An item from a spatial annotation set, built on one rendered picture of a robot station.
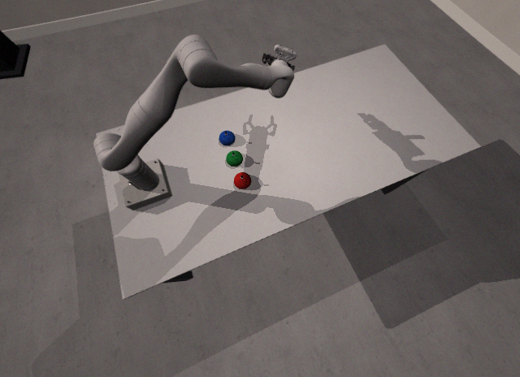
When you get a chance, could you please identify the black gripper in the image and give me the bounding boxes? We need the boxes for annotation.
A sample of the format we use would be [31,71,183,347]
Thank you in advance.
[262,54,295,71]

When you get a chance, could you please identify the red dome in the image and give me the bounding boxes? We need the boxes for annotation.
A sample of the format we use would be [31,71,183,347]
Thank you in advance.
[234,172,251,189]

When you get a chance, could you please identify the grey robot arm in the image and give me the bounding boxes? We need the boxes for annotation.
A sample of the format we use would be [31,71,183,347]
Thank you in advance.
[93,35,297,191]

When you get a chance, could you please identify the blue dome bell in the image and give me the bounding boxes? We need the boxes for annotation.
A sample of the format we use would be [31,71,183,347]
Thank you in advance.
[219,131,236,145]

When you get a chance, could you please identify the green dome bell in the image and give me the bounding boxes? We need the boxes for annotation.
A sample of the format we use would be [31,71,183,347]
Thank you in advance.
[226,150,243,167]

